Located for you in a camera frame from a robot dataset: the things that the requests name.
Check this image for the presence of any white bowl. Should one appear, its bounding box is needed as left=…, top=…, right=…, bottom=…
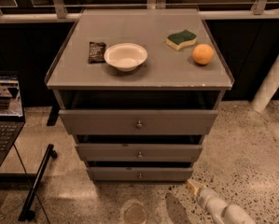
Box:
left=104, top=43, right=147, bottom=72

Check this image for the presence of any black snack packet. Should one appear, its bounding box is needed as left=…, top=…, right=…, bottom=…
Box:
left=88, top=42, right=106, bottom=63

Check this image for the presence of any orange fruit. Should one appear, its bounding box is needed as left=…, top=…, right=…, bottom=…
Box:
left=192, top=44, right=214, bottom=65

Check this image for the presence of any black laptop stand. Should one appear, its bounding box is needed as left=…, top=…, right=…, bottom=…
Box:
left=0, top=144, right=58, bottom=222

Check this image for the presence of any grey top drawer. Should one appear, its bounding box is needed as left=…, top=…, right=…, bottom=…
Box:
left=59, top=110, right=217, bottom=135

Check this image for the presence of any grey bottom drawer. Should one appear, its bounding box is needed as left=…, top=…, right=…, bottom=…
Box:
left=87, top=167, right=193, bottom=182

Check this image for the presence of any grey middle drawer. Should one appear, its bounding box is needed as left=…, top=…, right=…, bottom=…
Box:
left=76, top=144, right=202, bottom=162

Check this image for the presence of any green yellow sponge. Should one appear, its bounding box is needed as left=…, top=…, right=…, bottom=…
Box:
left=165, top=30, right=197, bottom=50

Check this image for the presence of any round floor drain cover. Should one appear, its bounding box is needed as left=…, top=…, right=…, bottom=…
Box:
left=123, top=203, right=148, bottom=224

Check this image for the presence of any black laptop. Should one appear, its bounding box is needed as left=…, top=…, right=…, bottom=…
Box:
left=0, top=71, right=25, bottom=166

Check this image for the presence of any grey drawer cabinet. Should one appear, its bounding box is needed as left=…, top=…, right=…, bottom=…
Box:
left=46, top=9, right=233, bottom=169

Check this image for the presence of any metal railing frame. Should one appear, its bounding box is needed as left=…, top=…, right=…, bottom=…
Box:
left=0, top=0, right=279, bottom=24

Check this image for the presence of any grey drawer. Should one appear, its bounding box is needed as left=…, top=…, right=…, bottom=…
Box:
left=76, top=144, right=202, bottom=162
left=59, top=110, right=217, bottom=135
left=87, top=167, right=193, bottom=182

